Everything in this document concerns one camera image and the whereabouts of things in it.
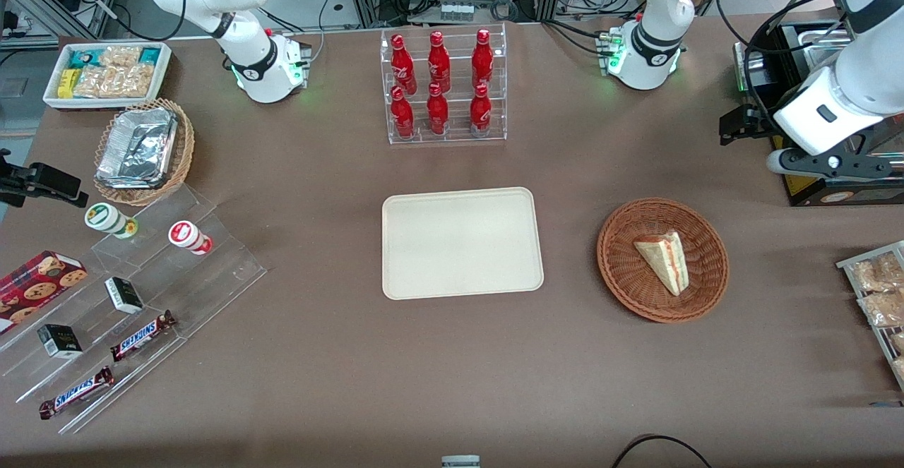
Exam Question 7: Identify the triangular sandwich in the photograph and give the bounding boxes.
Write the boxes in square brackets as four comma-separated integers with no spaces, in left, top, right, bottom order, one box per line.
[633,231,688,297]

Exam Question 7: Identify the light wicker basket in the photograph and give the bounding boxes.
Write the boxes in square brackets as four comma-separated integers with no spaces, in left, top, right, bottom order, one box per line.
[93,97,196,207]

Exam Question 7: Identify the tray of packaged crackers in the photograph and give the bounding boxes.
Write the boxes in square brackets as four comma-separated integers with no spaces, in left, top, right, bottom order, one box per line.
[836,240,904,392]

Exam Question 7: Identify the round brown wicker basket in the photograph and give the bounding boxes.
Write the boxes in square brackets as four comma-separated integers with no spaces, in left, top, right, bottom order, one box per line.
[597,198,730,324]

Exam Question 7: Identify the cream plastic tray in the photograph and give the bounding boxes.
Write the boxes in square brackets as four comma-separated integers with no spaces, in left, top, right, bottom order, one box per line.
[382,186,545,301]

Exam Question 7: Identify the green lid yogurt cup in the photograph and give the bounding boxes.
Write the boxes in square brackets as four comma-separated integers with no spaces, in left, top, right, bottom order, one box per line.
[84,202,139,240]

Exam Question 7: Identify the black hot dog machine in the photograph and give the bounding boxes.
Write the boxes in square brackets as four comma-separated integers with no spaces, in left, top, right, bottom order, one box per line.
[733,19,904,208]

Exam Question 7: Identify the steel pan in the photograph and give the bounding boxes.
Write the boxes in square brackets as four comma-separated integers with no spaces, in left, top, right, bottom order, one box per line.
[780,22,848,66]

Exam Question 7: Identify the aluminium foil container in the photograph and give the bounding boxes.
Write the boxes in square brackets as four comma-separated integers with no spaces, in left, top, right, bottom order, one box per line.
[95,107,179,191]

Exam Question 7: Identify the red cookie box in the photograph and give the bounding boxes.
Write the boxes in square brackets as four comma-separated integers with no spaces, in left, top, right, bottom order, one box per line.
[0,250,89,335]

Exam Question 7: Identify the clear cracker bag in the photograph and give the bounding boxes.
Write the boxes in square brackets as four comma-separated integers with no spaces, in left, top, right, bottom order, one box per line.
[99,46,143,68]
[73,64,155,100]

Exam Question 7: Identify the small black carton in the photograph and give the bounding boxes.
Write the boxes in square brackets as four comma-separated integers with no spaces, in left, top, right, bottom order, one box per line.
[104,276,145,315]
[37,323,84,360]

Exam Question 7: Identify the red lid yogurt cup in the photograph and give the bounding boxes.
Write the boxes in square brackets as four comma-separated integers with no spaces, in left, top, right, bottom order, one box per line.
[167,220,213,256]

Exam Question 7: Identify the white plastic snack bin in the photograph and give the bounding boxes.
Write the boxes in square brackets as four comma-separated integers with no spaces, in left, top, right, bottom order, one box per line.
[43,42,173,111]

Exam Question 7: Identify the clear snack bag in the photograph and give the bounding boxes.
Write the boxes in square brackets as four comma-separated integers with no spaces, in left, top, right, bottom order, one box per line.
[850,252,904,294]
[857,290,904,329]

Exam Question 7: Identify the snickers chocolate bar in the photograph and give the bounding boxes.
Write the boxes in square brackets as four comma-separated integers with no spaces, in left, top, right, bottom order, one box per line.
[109,310,178,363]
[38,366,115,421]

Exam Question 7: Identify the clear acrylic step shelf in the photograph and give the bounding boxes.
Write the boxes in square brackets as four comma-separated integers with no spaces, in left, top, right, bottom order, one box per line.
[0,184,268,436]

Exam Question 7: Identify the red cola bottle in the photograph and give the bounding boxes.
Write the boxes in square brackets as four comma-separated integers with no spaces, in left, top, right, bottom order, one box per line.
[390,34,418,95]
[471,29,494,92]
[426,83,450,136]
[469,84,493,138]
[427,30,452,94]
[390,87,416,140]

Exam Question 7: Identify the clear acrylic bottle rack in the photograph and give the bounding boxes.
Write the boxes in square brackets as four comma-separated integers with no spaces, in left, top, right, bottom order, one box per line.
[379,23,509,146]

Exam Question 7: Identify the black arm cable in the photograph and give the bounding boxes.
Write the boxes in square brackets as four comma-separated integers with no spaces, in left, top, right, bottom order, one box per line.
[715,0,852,112]

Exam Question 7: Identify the black floor cable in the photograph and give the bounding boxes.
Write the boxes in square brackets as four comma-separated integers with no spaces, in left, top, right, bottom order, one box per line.
[610,434,715,468]

